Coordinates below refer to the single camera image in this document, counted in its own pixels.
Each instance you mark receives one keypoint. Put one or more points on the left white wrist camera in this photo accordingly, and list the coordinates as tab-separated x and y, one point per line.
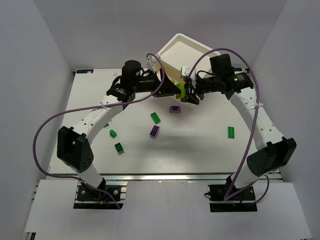
153	62

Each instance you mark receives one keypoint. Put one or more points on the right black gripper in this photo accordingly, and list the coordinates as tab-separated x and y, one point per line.
191	88

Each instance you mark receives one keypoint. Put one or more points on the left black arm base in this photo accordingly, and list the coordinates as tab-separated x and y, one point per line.
88	199

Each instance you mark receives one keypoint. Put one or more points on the purple long lego brick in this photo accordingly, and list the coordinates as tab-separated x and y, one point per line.
154	131

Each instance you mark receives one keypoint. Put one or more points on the white three-drawer storage box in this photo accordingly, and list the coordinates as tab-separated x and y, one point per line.
183	50

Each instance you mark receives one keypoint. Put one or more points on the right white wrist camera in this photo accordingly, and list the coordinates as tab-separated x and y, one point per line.
186	73

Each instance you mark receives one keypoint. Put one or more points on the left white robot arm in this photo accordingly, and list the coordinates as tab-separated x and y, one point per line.
74	142

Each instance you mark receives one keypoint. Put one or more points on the purple sloped lego brick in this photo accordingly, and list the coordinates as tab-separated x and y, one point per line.
175	109

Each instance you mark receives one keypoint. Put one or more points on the blue label sticker right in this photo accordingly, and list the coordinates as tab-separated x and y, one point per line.
237	69

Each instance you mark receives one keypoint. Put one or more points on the blue label sticker left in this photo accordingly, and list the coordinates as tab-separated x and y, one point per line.
84	71

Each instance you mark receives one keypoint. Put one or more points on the small green lego brick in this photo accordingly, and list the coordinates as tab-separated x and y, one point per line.
112	133

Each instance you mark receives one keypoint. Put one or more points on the green 2x2 lego brick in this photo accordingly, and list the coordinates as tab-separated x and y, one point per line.
119	148

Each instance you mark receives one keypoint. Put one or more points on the green 2x3 lego brick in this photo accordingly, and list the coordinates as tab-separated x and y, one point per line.
231	132

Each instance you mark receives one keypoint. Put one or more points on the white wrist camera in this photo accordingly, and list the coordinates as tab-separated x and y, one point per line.
153	62
186	73

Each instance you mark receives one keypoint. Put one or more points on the aluminium rail front edge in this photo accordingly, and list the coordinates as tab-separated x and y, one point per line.
167	177

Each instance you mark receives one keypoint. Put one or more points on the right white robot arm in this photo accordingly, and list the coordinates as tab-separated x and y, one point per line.
273	149

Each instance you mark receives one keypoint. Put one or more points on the green long lego brick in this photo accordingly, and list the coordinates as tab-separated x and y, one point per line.
155	118

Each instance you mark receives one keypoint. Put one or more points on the blue label sticker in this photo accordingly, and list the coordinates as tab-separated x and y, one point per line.
84	71
237	69

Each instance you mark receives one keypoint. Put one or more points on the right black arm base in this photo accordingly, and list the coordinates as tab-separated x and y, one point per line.
243	202

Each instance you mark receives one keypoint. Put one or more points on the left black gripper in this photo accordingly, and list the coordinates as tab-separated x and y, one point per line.
161	83

